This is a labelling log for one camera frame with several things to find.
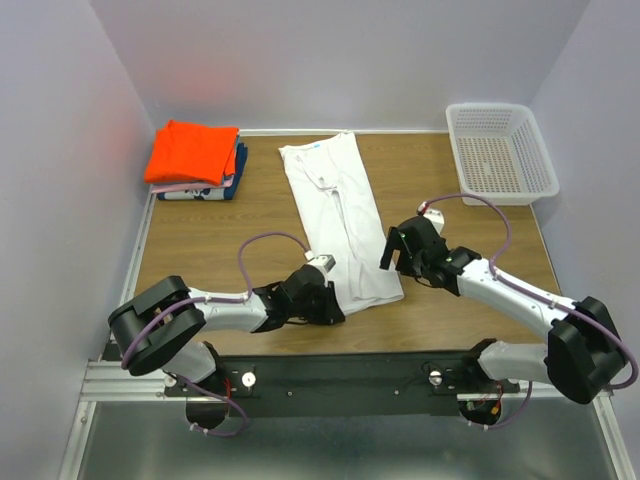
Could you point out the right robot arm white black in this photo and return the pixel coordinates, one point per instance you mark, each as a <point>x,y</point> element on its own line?
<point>581,351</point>

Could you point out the orange folded t shirt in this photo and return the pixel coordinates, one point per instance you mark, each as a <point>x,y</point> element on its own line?
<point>189,152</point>

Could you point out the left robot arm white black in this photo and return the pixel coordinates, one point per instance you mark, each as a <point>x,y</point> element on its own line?
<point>155,330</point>

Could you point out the white plastic basket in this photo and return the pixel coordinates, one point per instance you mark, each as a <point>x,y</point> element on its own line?
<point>499,153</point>

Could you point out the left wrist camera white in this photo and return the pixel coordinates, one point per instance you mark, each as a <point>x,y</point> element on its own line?
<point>323,262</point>

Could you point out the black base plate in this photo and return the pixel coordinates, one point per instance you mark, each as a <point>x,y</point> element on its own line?
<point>365,384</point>

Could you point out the left side aluminium rail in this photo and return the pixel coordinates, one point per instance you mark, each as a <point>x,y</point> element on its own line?
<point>137,253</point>

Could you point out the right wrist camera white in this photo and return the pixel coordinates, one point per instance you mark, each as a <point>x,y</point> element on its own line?
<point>435,216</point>

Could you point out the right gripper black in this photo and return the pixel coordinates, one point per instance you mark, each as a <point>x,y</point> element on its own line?
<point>394,241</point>

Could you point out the blue white folded t shirt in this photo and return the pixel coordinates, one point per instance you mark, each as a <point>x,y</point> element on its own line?
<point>220,192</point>

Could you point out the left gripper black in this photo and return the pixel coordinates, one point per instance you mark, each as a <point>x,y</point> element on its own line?
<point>331,312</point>

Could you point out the aluminium frame rail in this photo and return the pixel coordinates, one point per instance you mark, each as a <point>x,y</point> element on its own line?
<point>105,381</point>

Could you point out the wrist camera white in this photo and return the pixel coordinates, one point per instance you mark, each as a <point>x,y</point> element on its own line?
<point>435,216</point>
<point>323,262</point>

